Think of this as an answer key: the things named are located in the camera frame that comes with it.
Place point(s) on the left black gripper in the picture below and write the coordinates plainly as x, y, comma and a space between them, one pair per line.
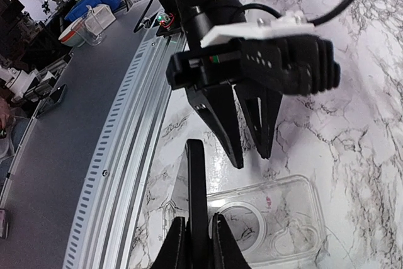
206, 75

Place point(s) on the white orange bowl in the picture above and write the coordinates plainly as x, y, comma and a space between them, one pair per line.
70, 38

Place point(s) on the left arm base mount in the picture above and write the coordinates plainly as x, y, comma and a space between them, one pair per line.
168, 24

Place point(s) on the clear plastic container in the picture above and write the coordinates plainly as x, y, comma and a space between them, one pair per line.
92, 25

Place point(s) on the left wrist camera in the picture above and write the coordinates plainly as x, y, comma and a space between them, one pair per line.
283, 54

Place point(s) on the grey outer table surface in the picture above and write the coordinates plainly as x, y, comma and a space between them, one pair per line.
45, 184

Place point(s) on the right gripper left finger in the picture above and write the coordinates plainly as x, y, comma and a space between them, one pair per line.
173, 254

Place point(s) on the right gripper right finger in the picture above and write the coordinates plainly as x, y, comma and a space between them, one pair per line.
225, 250

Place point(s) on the front aluminium rail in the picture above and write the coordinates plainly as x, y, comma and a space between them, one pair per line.
108, 208

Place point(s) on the blue plastic bin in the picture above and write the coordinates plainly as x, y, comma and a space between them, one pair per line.
81, 9

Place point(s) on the smartphone on outer table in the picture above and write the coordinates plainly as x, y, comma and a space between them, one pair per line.
52, 101

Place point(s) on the clear magsafe phone case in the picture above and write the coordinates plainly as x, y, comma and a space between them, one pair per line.
273, 221

